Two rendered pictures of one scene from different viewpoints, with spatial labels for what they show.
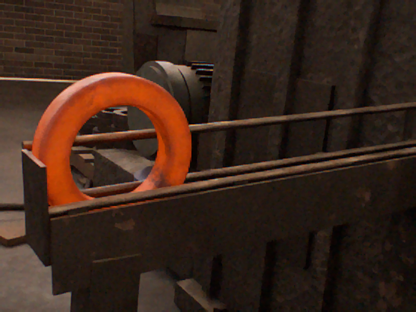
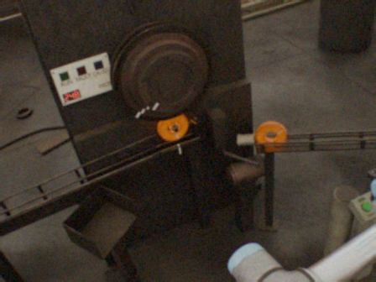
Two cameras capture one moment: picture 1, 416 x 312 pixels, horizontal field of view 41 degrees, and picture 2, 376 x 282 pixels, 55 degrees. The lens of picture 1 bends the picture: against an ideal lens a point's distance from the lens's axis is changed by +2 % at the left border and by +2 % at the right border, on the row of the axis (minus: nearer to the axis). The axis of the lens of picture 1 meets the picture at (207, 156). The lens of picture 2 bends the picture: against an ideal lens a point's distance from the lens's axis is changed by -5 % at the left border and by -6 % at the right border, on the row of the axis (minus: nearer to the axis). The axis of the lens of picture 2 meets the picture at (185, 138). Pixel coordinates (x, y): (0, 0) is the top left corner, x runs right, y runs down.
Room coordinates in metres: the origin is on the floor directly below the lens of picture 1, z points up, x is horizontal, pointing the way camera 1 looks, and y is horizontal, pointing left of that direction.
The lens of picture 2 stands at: (-0.24, -1.34, 1.92)
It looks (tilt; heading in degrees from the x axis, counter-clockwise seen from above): 38 degrees down; 18
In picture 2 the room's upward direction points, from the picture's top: 10 degrees counter-clockwise
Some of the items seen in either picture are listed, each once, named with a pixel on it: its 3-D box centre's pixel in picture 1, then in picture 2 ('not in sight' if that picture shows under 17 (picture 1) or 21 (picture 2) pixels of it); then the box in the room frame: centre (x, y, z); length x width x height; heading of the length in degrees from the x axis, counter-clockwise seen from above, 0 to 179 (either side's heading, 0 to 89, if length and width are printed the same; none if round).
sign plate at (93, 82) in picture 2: not in sight; (84, 79); (1.11, -0.47, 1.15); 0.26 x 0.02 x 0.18; 123
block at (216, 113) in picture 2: not in sight; (217, 130); (1.35, -1.00, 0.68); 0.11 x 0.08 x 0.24; 33
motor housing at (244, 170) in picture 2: not in sight; (248, 195); (1.28, -1.16, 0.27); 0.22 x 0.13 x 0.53; 123
